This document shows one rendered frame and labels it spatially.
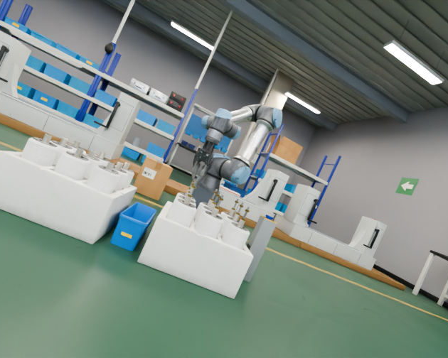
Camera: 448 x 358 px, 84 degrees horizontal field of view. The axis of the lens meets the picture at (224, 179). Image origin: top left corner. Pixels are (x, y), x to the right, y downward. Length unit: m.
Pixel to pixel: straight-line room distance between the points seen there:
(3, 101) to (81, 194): 2.39
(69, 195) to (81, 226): 0.11
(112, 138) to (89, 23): 7.61
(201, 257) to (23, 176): 0.66
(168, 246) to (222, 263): 0.21
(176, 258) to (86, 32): 9.64
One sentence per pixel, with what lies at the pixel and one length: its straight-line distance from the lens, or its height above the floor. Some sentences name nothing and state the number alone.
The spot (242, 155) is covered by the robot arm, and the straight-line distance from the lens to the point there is 1.45.
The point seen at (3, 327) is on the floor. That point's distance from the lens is 0.64.
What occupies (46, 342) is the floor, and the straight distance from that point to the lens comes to 0.62.
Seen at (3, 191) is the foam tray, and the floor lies 0.06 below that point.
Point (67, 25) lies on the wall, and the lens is 10.44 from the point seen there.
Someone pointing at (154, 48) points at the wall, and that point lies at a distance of 9.89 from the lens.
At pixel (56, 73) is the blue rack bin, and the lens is 6.04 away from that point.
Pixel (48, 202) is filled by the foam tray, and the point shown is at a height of 0.08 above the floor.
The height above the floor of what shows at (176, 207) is 0.23.
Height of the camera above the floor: 0.40
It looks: level
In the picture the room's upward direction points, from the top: 25 degrees clockwise
